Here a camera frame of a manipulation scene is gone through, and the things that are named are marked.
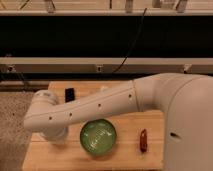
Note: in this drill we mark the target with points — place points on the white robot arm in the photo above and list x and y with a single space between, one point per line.
186 100

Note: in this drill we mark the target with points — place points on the wooden table board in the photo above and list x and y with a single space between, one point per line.
125 155

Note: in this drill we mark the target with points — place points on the black rectangular block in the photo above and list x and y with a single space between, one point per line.
69 94

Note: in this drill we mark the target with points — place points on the green bowl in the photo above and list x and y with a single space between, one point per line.
98 137

